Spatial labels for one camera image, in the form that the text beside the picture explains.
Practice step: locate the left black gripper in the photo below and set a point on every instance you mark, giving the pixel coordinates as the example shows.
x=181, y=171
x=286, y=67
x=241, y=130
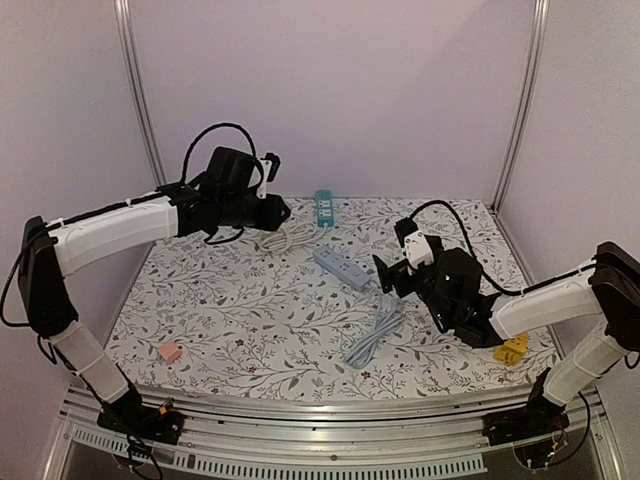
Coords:
x=272, y=220

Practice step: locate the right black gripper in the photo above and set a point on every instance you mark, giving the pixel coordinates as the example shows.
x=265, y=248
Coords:
x=395, y=275

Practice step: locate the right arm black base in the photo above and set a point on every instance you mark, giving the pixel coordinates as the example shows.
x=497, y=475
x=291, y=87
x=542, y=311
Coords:
x=539, y=416

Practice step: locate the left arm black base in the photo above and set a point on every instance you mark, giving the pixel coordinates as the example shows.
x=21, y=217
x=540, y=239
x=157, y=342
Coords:
x=128, y=415

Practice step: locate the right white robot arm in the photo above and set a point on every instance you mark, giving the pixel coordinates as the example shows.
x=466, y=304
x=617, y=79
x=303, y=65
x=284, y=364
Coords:
x=607, y=290

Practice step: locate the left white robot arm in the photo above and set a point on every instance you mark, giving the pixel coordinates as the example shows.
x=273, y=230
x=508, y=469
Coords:
x=53, y=251

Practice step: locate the pink plug adapter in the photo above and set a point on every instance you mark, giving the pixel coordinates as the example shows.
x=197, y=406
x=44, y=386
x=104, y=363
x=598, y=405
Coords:
x=170, y=352

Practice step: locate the floral table cloth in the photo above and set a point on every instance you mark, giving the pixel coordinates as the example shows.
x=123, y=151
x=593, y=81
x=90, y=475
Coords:
x=276, y=326

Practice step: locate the yellow cube socket adapter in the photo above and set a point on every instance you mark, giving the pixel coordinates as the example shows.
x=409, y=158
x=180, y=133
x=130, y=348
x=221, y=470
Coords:
x=512, y=351

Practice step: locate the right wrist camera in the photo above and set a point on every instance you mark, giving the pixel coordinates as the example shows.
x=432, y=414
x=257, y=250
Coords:
x=420, y=250

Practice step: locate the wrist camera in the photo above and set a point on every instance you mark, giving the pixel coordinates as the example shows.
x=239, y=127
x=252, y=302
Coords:
x=264, y=174
x=420, y=250

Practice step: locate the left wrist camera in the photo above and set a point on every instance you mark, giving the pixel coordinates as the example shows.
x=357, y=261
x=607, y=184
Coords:
x=264, y=174

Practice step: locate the aluminium front rail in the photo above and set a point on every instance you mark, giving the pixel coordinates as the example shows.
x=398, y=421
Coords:
x=418, y=438

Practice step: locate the left aluminium corner post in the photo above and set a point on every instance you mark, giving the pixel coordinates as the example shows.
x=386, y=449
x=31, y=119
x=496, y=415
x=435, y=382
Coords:
x=126, y=34

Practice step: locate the aluminium corner post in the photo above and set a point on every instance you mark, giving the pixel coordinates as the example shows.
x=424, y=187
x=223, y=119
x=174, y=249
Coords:
x=532, y=65
x=126, y=34

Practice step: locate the right aluminium corner post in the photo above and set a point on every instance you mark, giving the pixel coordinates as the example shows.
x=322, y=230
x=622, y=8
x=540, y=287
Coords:
x=532, y=65

